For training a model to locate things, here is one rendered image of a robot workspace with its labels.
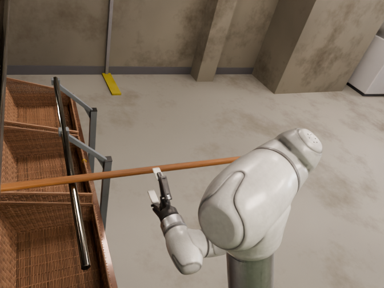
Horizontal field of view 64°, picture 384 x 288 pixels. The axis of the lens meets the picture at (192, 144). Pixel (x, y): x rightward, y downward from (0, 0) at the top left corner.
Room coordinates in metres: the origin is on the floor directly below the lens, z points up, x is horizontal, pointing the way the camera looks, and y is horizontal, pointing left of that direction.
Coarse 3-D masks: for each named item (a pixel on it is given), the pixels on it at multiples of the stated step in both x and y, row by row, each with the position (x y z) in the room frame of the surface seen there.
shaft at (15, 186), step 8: (208, 160) 1.16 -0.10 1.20; (216, 160) 1.18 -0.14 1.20; (224, 160) 1.20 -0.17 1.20; (232, 160) 1.22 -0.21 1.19; (136, 168) 0.96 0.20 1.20; (144, 168) 0.98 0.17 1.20; (152, 168) 0.99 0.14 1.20; (160, 168) 1.01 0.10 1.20; (168, 168) 1.03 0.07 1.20; (176, 168) 1.05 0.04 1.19; (184, 168) 1.07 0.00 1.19; (72, 176) 0.82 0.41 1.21; (80, 176) 0.83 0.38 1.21; (88, 176) 0.84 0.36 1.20; (96, 176) 0.86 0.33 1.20; (104, 176) 0.87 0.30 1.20; (112, 176) 0.89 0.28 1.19; (120, 176) 0.91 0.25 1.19; (8, 184) 0.69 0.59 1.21; (16, 184) 0.70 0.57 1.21; (24, 184) 0.72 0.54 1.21; (32, 184) 0.73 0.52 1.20; (40, 184) 0.74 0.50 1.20; (48, 184) 0.75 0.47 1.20; (56, 184) 0.77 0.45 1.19
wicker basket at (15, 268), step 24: (0, 216) 0.84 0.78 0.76; (24, 216) 0.91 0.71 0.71; (48, 216) 0.96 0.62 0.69; (72, 216) 1.03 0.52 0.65; (96, 216) 1.02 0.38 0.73; (0, 240) 0.73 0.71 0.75; (24, 240) 0.85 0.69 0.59; (48, 240) 0.89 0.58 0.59; (72, 240) 0.93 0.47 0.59; (96, 240) 0.95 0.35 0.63; (0, 264) 0.64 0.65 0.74; (24, 264) 0.74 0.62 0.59; (48, 264) 0.77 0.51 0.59; (96, 264) 0.84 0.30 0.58
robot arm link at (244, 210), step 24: (240, 168) 0.44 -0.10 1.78; (264, 168) 0.45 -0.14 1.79; (288, 168) 0.48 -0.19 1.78; (216, 192) 0.39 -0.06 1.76; (240, 192) 0.38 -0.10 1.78; (264, 192) 0.39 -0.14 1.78; (288, 192) 0.43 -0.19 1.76; (216, 216) 0.35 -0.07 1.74; (240, 216) 0.35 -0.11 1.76; (264, 216) 0.36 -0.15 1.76; (288, 216) 0.43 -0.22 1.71; (216, 240) 0.34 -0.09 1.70; (240, 240) 0.33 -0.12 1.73; (264, 240) 0.36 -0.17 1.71; (240, 264) 0.37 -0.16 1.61; (264, 264) 0.38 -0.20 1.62
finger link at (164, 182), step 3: (162, 180) 0.86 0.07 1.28; (165, 180) 0.86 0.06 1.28; (162, 183) 0.85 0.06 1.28; (165, 183) 0.85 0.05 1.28; (162, 186) 0.84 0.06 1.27; (165, 186) 0.84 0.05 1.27; (168, 186) 0.85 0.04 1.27; (162, 189) 0.83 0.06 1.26; (165, 189) 0.83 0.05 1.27; (168, 189) 0.84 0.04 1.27; (165, 192) 0.82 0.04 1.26; (168, 192) 0.83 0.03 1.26; (165, 195) 0.81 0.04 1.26; (165, 198) 0.80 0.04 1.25; (171, 198) 0.81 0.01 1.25
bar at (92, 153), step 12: (60, 84) 1.53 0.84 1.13; (60, 96) 1.36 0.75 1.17; (72, 96) 1.56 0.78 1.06; (60, 108) 1.26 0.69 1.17; (84, 108) 1.60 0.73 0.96; (96, 108) 1.66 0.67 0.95; (60, 120) 1.17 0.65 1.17; (96, 120) 1.63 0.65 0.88; (60, 132) 1.09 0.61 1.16; (84, 144) 1.17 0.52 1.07; (96, 156) 1.19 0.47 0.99; (108, 156) 1.25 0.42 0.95; (72, 168) 0.89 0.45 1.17; (108, 168) 1.22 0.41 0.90; (108, 180) 1.22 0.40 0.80; (72, 192) 0.77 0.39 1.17; (108, 192) 1.22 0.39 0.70; (72, 204) 0.72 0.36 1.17; (84, 240) 0.59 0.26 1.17; (84, 252) 0.55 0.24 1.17; (84, 264) 0.51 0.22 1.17
